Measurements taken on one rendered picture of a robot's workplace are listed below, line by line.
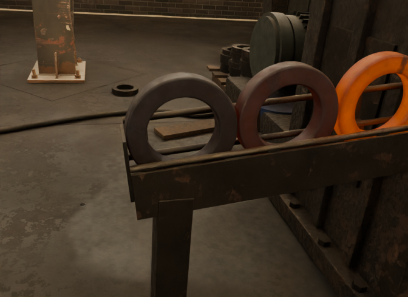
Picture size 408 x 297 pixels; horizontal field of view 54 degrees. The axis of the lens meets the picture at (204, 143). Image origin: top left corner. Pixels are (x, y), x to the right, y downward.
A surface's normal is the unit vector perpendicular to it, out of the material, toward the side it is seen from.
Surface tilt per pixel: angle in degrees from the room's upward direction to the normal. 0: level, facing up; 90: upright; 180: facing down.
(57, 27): 90
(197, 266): 0
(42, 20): 90
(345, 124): 90
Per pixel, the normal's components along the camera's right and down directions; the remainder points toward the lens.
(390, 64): 0.25, 0.42
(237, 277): 0.07, -0.90
